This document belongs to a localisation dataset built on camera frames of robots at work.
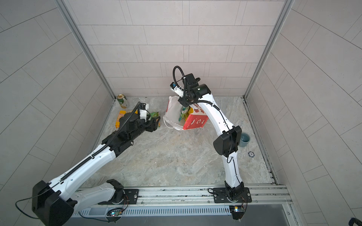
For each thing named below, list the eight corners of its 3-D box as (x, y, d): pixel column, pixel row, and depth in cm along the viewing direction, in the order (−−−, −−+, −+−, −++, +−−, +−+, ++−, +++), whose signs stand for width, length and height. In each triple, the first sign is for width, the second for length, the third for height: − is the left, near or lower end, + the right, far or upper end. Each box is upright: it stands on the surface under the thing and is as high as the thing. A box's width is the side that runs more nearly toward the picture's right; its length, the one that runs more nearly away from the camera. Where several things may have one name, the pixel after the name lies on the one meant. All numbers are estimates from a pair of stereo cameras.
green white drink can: (121, 108, 110) (115, 99, 102) (123, 103, 113) (118, 94, 105) (127, 108, 110) (122, 99, 102) (129, 103, 113) (125, 94, 105)
